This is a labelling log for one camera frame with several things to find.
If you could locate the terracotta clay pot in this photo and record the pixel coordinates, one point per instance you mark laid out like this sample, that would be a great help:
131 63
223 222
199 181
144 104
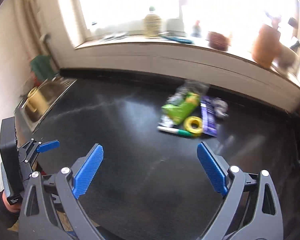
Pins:
266 46

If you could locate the person's left hand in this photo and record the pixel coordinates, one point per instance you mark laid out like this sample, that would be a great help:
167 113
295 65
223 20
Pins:
12 208

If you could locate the blue scissors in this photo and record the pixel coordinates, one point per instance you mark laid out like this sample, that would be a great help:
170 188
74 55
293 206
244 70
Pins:
176 39

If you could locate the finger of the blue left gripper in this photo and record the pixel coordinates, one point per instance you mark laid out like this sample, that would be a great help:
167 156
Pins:
47 146

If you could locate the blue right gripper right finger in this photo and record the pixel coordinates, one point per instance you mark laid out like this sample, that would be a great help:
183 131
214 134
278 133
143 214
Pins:
214 171

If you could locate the yellow tape roll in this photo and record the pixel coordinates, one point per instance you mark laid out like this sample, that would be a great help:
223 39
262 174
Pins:
194 125

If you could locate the green white marker pen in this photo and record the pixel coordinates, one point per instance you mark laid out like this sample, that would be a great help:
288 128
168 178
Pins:
176 131

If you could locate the green snack wrapper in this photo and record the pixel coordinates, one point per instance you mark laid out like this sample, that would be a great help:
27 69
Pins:
179 106

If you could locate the clear plastic cup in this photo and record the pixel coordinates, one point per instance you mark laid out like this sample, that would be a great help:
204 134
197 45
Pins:
193 86

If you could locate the white container on sill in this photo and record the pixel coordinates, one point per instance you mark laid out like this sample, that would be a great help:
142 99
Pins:
175 27

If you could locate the yellow pot in sink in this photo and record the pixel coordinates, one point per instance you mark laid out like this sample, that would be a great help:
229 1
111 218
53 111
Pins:
36 102

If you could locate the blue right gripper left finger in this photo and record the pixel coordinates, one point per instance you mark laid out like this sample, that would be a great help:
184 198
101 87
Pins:
84 170

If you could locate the green cloth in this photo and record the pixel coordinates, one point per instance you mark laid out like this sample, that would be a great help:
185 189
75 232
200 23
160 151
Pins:
41 67

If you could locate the clear oil bottle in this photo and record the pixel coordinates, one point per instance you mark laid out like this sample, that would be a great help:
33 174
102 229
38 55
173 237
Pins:
152 24

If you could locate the small blue figurine bottle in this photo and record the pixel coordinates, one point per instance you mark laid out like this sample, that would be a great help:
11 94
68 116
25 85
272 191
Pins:
196 29

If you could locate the blue purple snack wrapper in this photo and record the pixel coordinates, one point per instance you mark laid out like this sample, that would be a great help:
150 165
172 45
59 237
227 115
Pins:
208 116

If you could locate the aluminium foil ball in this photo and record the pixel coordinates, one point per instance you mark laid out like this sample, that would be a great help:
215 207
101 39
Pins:
220 107

